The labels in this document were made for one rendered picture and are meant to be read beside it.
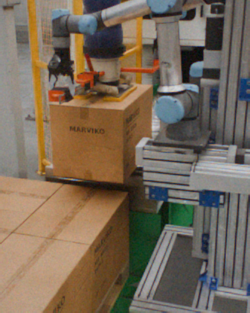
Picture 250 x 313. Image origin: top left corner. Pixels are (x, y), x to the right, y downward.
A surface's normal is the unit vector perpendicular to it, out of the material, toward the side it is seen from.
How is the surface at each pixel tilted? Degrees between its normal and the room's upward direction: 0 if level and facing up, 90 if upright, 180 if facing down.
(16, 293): 0
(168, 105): 98
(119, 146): 90
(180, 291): 0
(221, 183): 90
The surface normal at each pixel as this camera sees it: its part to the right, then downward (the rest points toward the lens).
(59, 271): 0.00, -0.94
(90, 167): -0.29, 0.33
